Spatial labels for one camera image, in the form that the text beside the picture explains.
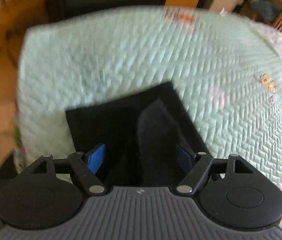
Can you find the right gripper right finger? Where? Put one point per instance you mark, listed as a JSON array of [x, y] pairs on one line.
[[196, 168]]

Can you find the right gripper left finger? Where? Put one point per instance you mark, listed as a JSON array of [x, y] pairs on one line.
[[84, 168]]

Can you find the black garment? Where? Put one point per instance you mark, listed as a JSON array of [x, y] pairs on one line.
[[148, 138]]

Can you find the mint green quilted bedspread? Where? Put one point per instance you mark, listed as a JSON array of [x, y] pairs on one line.
[[226, 69]]

